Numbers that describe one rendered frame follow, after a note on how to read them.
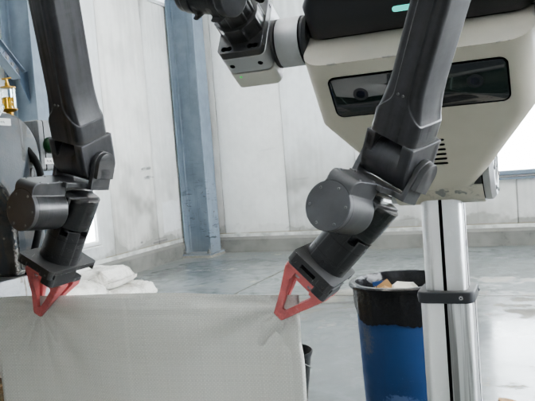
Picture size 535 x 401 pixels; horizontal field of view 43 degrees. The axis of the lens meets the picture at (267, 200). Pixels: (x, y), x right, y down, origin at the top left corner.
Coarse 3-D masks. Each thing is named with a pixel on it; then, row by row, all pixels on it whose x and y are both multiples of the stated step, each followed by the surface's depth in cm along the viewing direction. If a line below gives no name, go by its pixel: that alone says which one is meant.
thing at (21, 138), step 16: (0, 128) 110; (16, 128) 114; (0, 144) 110; (16, 144) 113; (32, 144) 117; (0, 160) 110; (16, 160) 113; (0, 176) 110; (16, 176) 113; (32, 176) 116; (0, 192) 111; (0, 208) 113; (0, 224) 113; (0, 240) 113; (16, 240) 113; (32, 240) 116; (0, 256) 114; (16, 256) 113; (0, 272) 114; (16, 272) 113
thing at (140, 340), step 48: (0, 336) 104; (48, 336) 102; (96, 336) 97; (144, 336) 93; (192, 336) 91; (240, 336) 89; (288, 336) 87; (48, 384) 103; (96, 384) 98; (144, 384) 94; (192, 384) 91; (240, 384) 90; (288, 384) 88
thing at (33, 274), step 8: (32, 272) 99; (32, 280) 100; (32, 288) 101; (56, 288) 98; (64, 288) 99; (32, 296) 101; (48, 296) 99; (56, 296) 99; (48, 304) 100; (40, 312) 101
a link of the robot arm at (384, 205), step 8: (376, 200) 78; (384, 200) 80; (376, 208) 77; (384, 208) 79; (392, 208) 80; (376, 216) 79; (384, 216) 79; (392, 216) 79; (376, 224) 79; (384, 224) 80; (368, 232) 80; (376, 232) 80; (352, 240) 81; (368, 240) 80
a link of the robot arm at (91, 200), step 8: (72, 192) 95; (80, 192) 97; (88, 192) 98; (72, 200) 95; (80, 200) 95; (88, 200) 96; (96, 200) 97; (72, 208) 95; (80, 208) 95; (88, 208) 96; (96, 208) 98; (72, 216) 95; (80, 216) 96; (88, 216) 97; (64, 224) 96; (72, 224) 96; (80, 224) 96; (88, 224) 98; (64, 232) 97; (80, 232) 99
